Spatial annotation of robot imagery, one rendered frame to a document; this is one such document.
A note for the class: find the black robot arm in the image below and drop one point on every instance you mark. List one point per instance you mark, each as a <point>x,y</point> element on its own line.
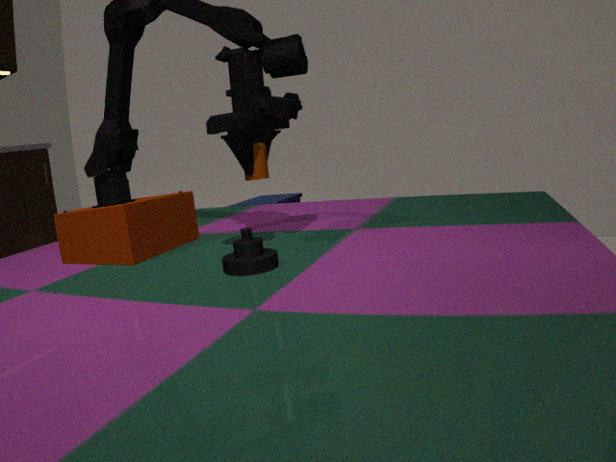
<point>115,143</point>

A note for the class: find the orange knob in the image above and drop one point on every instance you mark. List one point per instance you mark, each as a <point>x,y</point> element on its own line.
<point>260,163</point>

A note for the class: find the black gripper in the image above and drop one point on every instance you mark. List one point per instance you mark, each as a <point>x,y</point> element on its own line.
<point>243,129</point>

